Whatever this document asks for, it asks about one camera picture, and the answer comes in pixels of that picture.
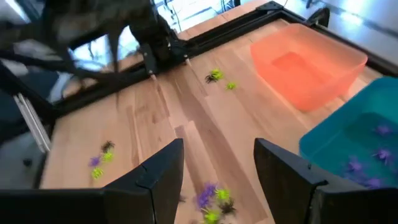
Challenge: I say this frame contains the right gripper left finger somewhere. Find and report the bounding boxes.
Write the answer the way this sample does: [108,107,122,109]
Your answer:
[0,138,185,224]

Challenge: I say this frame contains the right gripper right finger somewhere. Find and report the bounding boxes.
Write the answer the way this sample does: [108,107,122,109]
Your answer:
[253,138,398,224]

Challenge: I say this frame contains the teal plastic bin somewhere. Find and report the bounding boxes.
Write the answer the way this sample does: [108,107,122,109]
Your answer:
[298,76,398,189]

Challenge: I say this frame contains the orange plastic bin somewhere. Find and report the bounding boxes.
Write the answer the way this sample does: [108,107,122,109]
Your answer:
[250,23,369,112]

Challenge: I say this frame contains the black table clamp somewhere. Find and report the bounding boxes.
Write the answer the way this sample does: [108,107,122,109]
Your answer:
[306,6,331,29]

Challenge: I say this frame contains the silver metal bracket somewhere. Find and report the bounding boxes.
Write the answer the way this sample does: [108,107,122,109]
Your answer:
[12,92,52,154]

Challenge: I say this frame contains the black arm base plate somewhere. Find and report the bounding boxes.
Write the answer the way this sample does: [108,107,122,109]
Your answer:
[136,18,192,80]

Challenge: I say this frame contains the black aluminium table frame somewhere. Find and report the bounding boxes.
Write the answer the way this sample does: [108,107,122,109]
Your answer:
[0,0,398,128]

